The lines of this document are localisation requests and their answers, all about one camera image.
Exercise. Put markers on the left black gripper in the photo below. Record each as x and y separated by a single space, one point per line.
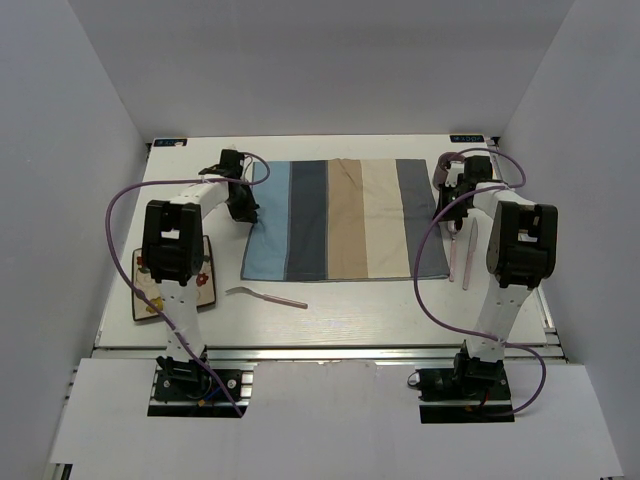
246 214

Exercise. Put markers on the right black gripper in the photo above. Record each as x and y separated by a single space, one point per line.
450 215

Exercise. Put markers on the pink handled spoon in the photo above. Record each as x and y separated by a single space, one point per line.
452 255

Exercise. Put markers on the pink handled knife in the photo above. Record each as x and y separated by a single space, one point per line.
472 245

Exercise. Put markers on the purple ceramic mug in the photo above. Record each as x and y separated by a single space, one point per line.
449 166

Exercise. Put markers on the square floral plate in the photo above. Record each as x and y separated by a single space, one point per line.
205 285

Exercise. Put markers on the striped cloth placemat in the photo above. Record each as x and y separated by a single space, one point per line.
343 220

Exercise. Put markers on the pink handled fork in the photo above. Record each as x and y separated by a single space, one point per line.
266 297

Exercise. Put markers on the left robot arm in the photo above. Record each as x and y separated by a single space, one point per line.
173 245

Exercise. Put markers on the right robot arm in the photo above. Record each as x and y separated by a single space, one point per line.
521 249

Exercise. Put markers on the right blue table label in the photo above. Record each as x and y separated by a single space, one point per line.
466 138

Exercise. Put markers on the blue table label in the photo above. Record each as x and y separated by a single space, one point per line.
169 142
466 138

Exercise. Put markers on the left blue table label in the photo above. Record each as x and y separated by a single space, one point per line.
169 142

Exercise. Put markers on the aluminium table rail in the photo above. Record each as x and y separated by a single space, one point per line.
548 352

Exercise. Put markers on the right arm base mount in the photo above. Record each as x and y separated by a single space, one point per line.
470 392

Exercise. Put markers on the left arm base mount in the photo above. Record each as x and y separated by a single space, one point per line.
186 390

